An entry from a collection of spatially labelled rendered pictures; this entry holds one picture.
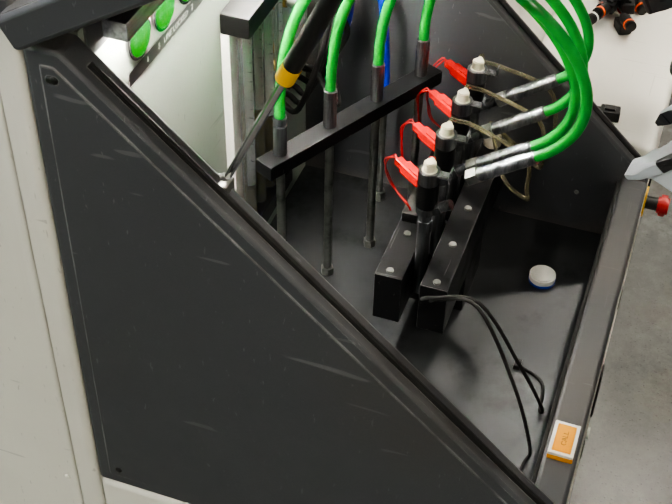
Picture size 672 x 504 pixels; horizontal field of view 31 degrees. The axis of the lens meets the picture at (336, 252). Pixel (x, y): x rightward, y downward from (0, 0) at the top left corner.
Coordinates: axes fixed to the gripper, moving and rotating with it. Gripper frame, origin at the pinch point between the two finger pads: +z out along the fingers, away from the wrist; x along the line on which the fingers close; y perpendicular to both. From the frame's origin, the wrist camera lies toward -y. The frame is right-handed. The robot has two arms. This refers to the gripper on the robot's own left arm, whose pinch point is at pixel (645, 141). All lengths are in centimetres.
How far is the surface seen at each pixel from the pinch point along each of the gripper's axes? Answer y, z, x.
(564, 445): 24.8, 24.3, -17.5
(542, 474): 24.5, 25.0, -21.9
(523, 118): 2.1, 34.1, 19.5
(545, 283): 26, 50, 15
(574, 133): 0.8, 16.2, 8.3
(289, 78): -31.1, 5.3, -21.7
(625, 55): 19, 52, 59
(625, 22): 15, 52, 64
